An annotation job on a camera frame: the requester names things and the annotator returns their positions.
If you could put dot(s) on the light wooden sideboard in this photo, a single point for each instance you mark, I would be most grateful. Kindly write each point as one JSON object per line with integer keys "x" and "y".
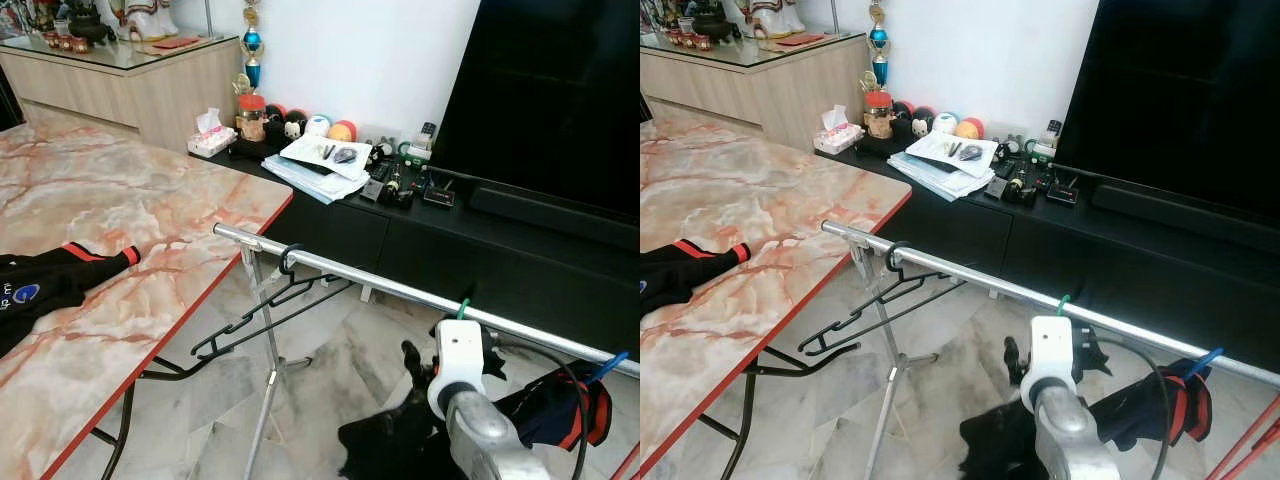
{"x": 740, "y": 90}
{"x": 120, "y": 90}

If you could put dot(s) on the silver metal clothes rack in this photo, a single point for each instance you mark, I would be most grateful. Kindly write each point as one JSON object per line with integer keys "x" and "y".
{"x": 1000, "y": 285}
{"x": 380, "y": 284}

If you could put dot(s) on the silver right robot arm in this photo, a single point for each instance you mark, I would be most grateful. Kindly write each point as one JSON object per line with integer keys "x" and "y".
{"x": 1075, "y": 440}
{"x": 490, "y": 440}

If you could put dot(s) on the navy polo shirt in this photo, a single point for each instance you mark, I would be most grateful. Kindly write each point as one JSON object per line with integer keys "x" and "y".
{"x": 545, "y": 410}
{"x": 1130, "y": 415}

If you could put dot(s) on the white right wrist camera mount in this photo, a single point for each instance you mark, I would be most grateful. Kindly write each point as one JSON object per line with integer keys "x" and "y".
{"x": 1045, "y": 350}
{"x": 458, "y": 355}

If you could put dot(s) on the small black box red display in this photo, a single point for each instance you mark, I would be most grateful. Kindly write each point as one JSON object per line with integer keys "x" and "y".
{"x": 438, "y": 195}
{"x": 1062, "y": 192}

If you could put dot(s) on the black soundbar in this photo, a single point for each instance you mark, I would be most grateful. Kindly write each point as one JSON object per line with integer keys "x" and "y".
{"x": 540, "y": 212}
{"x": 1170, "y": 215}

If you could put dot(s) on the marble pattern folding table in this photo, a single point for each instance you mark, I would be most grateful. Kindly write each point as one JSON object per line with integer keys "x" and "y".
{"x": 120, "y": 200}
{"x": 760, "y": 200}

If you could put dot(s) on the stack of white papers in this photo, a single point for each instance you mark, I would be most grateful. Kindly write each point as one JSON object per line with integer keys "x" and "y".
{"x": 935, "y": 170}
{"x": 310, "y": 175}

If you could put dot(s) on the black TV console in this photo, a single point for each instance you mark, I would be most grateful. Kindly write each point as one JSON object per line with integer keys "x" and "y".
{"x": 450, "y": 250}
{"x": 1080, "y": 260}

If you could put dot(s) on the blue and gold trophy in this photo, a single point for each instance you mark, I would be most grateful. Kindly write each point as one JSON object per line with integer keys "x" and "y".
{"x": 252, "y": 42}
{"x": 878, "y": 40}

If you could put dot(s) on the black plastic hanger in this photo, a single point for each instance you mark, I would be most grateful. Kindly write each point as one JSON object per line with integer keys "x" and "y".
{"x": 284, "y": 262}
{"x": 890, "y": 258}

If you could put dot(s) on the black incense pot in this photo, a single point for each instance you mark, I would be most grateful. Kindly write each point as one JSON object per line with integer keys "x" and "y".
{"x": 712, "y": 24}
{"x": 88, "y": 27}

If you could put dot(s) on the red flat packet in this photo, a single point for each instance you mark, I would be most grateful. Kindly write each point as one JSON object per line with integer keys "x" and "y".
{"x": 800, "y": 40}
{"x": 175, "y": 43}

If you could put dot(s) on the black computer mouse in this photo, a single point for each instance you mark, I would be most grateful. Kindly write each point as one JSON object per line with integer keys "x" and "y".
{"x": 973, "y": 152}
{"x": 345, "y": 155}

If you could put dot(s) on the white porcelain statue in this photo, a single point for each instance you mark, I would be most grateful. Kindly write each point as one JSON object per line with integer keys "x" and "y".
{"x": 150, "y": 20}
{"x": 775, "y": 18}

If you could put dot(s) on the orange round plush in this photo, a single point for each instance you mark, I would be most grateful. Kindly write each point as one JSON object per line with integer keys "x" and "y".
{"x": 970, "y": 128}
{"x": 343, "y": 132}

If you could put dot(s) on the blue plastic hanger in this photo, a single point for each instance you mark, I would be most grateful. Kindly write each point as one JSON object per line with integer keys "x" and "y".
{"x": 1203, "y": 360}
{"x": 610, "y": 365}

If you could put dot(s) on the green plastic hanger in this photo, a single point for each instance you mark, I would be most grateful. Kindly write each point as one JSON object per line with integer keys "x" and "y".
{"x": 1062, "y": 303}
{"x": 463, "y": 308}

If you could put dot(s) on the white tissue box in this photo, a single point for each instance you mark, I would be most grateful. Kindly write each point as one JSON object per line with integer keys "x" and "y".
{"x": 838, "y": 138}
{"x": 212, "y": 142}

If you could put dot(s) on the red plastic hanger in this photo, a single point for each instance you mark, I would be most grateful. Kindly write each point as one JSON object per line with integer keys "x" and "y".
{"x": 628, "y": 462}
{"x": 1240, "y": 443}

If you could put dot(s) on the white and blue round plush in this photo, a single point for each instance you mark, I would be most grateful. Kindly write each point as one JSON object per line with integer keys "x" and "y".
{"x": 945, "y": 124}
{"x": 318, "y": 127}

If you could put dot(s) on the black tape dispenser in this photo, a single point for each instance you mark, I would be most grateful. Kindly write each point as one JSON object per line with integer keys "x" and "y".
{"x": 1022, "y": 188}
{"x": 398, "y": 190}

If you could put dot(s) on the black television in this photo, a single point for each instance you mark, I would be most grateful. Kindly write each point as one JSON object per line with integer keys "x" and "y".
{"x": 540, "y": 90}
{"x": 1170, "y": 90}

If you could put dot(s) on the dark glass display cabinet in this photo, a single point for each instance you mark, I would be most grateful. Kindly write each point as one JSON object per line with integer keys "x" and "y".
{"x": 8, "y": 100}

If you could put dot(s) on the black printed T-shirt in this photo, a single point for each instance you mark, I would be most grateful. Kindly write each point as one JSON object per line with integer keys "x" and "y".
{"x": 995, "y": 445}
{"x": 390, "y": 445}

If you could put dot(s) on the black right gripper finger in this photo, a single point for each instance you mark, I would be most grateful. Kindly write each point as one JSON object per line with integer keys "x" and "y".
{"x": 1014, "y": 368}
{"x": 1086, "y": 350}
{"x": 494, "y": 355}
{"x": 415, "y": 372}

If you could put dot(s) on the small grey box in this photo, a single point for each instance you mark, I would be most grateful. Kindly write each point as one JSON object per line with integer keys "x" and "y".
{"x": 996, "y": 188}
{"x": 372, "y": 191}

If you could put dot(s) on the black and white mouse plush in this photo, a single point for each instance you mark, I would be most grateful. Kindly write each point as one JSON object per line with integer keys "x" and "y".
{"x": 295, "y": 125}
{"x": 922, "y": 122}

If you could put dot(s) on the black and red round plush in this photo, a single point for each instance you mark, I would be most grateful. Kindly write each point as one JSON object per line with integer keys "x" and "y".
{"x": 903, "y": 111}
{"x": 275, "y": 114}

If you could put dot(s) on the clear bottle with black cap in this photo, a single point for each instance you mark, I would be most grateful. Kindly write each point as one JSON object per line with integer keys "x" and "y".
{"x": 428, "y": 137}
{"x": 1052, "y": 135}

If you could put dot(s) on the brown jar with red lid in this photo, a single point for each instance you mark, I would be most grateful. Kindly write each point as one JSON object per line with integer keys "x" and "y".
{"x": 252, "y": 120}
{"x": 878, "y": 115}

